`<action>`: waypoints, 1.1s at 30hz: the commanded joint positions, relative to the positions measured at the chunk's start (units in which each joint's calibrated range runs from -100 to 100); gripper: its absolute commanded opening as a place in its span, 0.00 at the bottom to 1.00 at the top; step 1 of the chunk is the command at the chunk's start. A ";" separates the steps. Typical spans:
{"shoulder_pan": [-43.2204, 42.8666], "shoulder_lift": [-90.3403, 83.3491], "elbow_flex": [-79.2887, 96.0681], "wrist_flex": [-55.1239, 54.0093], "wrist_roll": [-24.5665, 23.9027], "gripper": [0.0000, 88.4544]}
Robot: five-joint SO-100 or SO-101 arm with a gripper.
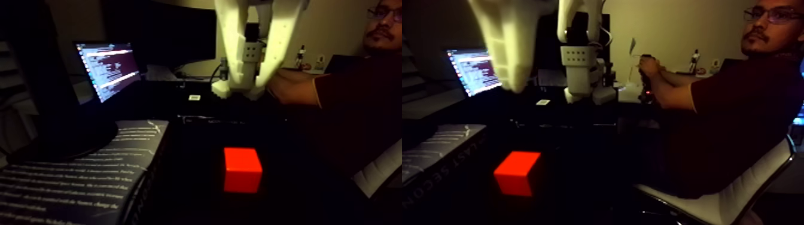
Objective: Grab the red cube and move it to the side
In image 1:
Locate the person's left hand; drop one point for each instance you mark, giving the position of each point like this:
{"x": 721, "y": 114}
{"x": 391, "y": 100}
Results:
{"x": 650, "y": 69}

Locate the red cube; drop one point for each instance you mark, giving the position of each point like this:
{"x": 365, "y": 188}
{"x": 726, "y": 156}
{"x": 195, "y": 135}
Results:
{"x": 243, "y": 164}

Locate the small white tag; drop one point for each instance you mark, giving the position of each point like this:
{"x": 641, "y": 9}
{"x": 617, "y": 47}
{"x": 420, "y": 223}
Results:
{"x": 195, "y": 97}

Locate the person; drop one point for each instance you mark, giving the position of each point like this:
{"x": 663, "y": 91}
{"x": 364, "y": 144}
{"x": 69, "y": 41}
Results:
{"x": 747, "y": 107}

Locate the dark leader arm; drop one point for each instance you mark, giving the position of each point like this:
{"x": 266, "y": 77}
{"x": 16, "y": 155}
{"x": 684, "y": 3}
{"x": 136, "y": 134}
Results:
{"x": 647, "y": 91}

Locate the white side desk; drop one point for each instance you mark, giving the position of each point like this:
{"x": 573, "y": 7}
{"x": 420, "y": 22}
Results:
{"x": 628, "y": 94}

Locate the small figurine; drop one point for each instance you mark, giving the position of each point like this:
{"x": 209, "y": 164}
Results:
{"x": 695, "y": 61}

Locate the black box with white lettering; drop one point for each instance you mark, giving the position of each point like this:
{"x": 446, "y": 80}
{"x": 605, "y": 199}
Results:
{"x": 217, "y": 119}

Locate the white office chair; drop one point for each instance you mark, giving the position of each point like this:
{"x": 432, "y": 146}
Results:
{"x": 728, "y": 201}

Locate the person's glasses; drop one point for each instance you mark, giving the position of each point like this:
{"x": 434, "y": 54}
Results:
{"x": 772, "y": 14}

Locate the dark book with white text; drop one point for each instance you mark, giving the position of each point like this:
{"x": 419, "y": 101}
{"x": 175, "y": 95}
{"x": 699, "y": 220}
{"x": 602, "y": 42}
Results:
{"x": 69, "y": 176}

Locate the open laptop with lit screen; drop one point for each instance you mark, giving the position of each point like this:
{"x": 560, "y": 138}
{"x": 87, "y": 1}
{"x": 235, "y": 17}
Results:
{"x": 110, "y": 69}

